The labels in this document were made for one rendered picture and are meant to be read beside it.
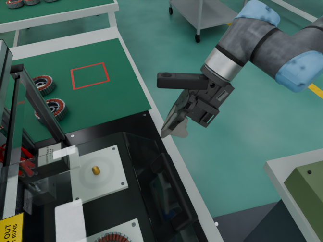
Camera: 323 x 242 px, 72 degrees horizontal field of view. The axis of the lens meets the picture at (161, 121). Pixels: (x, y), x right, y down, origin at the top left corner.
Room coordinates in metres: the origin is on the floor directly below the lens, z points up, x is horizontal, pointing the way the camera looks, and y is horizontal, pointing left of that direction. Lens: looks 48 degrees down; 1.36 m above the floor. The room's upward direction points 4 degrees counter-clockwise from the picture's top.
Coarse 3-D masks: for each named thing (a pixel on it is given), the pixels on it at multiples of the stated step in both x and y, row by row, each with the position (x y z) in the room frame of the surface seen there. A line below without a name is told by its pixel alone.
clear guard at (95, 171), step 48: (96, 144) 0.22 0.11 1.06; (144, 144) 0.23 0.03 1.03; (0, 192) 0.15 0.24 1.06; (48, 192) 0.14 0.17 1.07; (96, 192) 0.14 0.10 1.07; (144, 192) 0.13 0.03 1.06; (48, 240) 0.08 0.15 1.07; (96, 240) 0.07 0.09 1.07; (144, 240) 0.07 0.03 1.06; (192, 240) 0.08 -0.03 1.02
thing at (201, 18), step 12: (180, 0) 3.22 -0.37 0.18; (192, 0) 3.19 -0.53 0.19; (204, 0) 3.16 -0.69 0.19; (216, 0) 3.13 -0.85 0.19; (180, 12) 2.86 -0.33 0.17; (192, 12) 2.81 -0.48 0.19; (204, 12) 2.78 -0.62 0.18; (216, 12) 2.76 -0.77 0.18; (228, 12) 2.74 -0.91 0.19; (192, 24) 2.52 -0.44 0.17; (204, 24) 2.47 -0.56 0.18; (216, 24) 2.46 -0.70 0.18
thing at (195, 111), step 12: (204, 72) 0.39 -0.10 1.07; (216, 84) 0.38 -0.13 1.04; (228, 84) 0.38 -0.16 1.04; (180, 96) 0.41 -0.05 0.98; (192, 96) 0.37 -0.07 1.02; (204, 96) 0.38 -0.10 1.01; (216, 96) 0.37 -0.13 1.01; (180, 108) 0.36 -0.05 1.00; (192, 108) 0.35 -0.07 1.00; (204, 108) 0.35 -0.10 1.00; (216, 108) 0.36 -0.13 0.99; (204, 120) 0.35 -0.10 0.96
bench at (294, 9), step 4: (272, 0) 3.05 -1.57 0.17; (276, 0) 2.98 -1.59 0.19; (280, 0) 2.95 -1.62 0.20; (280, 4) 2.90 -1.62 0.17; (284, 4) 2.85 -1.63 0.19; (288, 4) 2.81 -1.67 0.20; (288, 8) 2.77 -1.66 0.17; (292, 8) 2.71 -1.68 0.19; (296, 8) 2.69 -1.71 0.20; (296, 12) 2.64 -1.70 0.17; (300, 12) 2.58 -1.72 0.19; (304, 12) 2.56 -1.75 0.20; (304, 16) 2.52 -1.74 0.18; (308, 16) 2.47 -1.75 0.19; (312, 16) 2.45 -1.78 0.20; (312, 20) 2.40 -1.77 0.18
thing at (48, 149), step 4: (52, 144) 0.34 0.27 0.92; (56, 144) 0.34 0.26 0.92; (60, 144) 0.33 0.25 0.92; (64, 144) 0.34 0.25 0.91; (40, 148) 0.33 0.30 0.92; (44, 148) 0.32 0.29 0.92; (48, 148) 0.32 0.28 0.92; (52, 148) 0.32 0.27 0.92; (56, 148) 0.32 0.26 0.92; (60, 148) 0.32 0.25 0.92; (40, 152) 0.31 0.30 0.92; (44, 152) 0.31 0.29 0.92; (48, 152) 0.31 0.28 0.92; (36, 156) 0.32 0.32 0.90
